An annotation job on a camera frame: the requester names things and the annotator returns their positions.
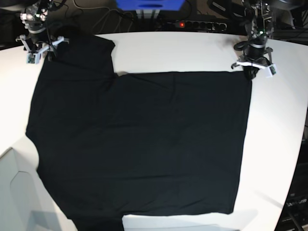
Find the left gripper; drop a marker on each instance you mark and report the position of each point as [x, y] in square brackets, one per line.
[254, 57]

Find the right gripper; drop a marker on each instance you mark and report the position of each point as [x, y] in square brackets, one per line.
[33, 43]

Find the black T-shirt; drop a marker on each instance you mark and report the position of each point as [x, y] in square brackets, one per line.
[155, 144]

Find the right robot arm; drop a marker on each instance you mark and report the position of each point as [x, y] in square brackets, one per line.
[34, 17]

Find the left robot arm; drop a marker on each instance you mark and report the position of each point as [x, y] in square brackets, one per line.
[258, 22]

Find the black power strip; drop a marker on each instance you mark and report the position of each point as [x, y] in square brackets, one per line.
[195, 26]

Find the blue box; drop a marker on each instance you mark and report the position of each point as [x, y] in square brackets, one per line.
[167, 5]

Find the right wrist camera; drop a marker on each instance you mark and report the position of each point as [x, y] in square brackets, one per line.
[32, 58]

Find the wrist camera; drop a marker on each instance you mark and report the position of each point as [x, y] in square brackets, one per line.
[32, 58]
[270, 70]

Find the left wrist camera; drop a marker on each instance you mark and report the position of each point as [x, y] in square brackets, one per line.
[270, 70]

